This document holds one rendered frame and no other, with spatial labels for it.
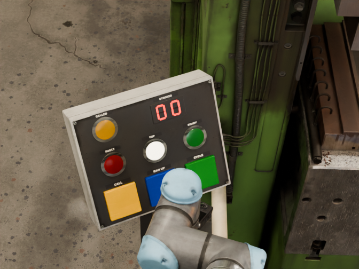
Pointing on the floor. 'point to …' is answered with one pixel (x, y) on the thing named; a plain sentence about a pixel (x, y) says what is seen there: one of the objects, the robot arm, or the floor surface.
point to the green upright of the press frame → (257, 229)
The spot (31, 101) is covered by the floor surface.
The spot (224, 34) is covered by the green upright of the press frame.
